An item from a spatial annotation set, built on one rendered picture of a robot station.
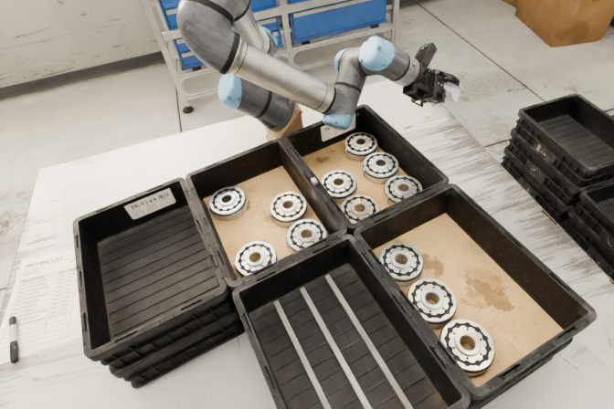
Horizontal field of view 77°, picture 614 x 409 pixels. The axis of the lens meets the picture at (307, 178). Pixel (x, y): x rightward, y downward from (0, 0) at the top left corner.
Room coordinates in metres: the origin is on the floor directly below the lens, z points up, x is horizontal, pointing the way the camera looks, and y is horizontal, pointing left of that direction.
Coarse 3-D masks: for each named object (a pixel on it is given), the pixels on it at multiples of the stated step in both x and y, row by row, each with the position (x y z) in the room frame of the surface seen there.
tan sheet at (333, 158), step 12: (336, 144) 0.93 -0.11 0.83; (312, 156) 0.89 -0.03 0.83; (324, 156) 0.89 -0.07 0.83; (336, 156) 0.88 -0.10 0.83; (312, 168) 0.84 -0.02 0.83; (324, 168) 0.83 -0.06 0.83; (336, 168) 0.83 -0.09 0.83; (348, 168) 0.82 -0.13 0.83; (360, 168) 0.81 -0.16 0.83; (360, 180) 0.76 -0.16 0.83; (360, 192) 0.72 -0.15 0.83; (372, 192) 0.71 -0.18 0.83; (384, 204) 0.66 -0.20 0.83
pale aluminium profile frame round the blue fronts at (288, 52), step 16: (144, 0) 2.45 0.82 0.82; (320, 0) 2.64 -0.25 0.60; (336, 0) 2.66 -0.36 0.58; (160, 16) 3.09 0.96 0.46; (256, 16) 2.55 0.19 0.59; (160, 32) 2.45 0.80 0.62; (176, 32) 2.45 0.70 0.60; (288, 32) 2.61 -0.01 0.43; (352, 32) 2.73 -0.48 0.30; (368, 32) 2.73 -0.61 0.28; (384, 32) 2.97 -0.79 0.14; (288, 48) 2.60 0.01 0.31; (304, 48) 2.63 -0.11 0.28; (176, 64) 2.66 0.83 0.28; (304, 64) 2.65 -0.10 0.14; (320, 64) 2.66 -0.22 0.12; (176, 80) 2.45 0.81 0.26; (192, 96) 2.46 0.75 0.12
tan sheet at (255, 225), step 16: (256, 176) 0.84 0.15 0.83; (272, 176) 0.83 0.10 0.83; (288, 176) 0.82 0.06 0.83; (256, 192) 0.77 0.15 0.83; (272, 192) 0.77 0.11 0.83; (256, 208) 0.71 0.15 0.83; (224, 224) 0.67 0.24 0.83; (240, 224) 0.66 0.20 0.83; (256, 224) 0.66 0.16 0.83; (272, 224) 0.65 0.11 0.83; (224, 240) 0.62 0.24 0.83; (240, 240) 0.61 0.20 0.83; (256, 240) 0.60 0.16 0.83; (272, 240) 0.59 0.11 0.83
